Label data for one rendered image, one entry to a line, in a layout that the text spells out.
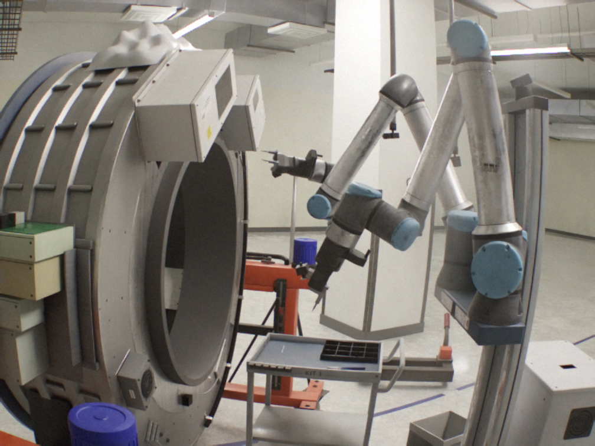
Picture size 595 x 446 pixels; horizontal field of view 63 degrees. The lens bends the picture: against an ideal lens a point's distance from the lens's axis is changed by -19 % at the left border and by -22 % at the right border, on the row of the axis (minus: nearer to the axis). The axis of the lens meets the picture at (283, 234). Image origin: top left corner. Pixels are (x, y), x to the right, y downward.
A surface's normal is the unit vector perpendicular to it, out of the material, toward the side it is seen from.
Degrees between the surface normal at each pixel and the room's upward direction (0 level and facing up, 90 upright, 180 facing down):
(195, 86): 35
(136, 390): 112
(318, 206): 94
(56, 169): 64
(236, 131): 137
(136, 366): 22
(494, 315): 70
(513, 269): 95
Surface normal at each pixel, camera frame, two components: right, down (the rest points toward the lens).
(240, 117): -0.16, 0.81
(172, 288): -0.15, -0.35
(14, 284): -0.18, 0.11
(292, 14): 0.49, 0.14
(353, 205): -0.46, 0.10
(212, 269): -0.15, -0.13
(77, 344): 0.98, 0.07
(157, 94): -0.06, -0.75
